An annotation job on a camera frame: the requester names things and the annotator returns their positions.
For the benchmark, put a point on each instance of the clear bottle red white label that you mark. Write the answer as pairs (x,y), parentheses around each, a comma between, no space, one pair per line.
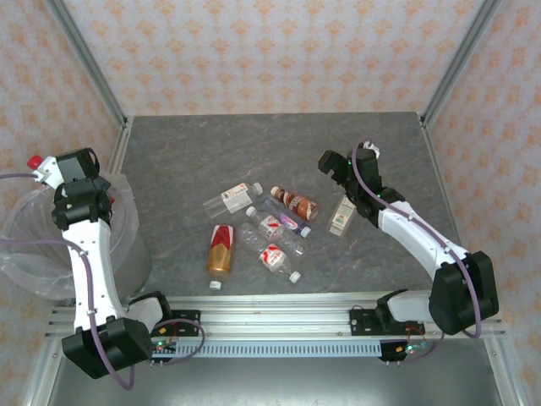
(272,256)
(270,226)

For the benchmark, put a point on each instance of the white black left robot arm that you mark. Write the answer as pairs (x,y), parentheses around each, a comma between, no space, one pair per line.
(91,262)

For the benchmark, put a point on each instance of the brown chocolate drink bottle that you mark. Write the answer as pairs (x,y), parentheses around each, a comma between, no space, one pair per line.
(296,203)

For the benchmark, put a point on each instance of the square clear bottle green label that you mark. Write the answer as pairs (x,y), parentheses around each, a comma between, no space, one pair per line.
(340,220)

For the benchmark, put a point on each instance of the aluminium frame post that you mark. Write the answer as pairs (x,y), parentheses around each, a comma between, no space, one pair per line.
(462,55)
(86,55)

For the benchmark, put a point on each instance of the long aluminium base rail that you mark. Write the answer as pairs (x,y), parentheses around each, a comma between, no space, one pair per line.
(274,317)

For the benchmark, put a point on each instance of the grey metal lower panel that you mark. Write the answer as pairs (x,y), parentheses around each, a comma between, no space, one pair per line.
(274,380)

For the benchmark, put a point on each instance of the clear bottle purple label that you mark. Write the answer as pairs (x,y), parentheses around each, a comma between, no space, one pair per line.
(289,220)

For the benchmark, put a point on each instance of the aluminium table side rail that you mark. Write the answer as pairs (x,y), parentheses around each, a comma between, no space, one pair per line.
(122,144)
(439,177)

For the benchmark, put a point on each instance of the aluminium lower frame bar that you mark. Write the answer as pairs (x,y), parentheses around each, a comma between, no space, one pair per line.
(40,376)
(505,372)

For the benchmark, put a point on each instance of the gold red bottle white cap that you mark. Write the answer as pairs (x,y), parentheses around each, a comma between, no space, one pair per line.
(220,254)

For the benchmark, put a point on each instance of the small circuit board with LEDs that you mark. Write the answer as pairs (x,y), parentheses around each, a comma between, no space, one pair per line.
(162,347)
(412,349)

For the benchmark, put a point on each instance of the square clear bottle white label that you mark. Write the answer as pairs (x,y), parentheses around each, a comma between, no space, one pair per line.
(232,199)

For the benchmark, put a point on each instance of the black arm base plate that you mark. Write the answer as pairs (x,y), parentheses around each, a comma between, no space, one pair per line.
(359,321)
(188,321)

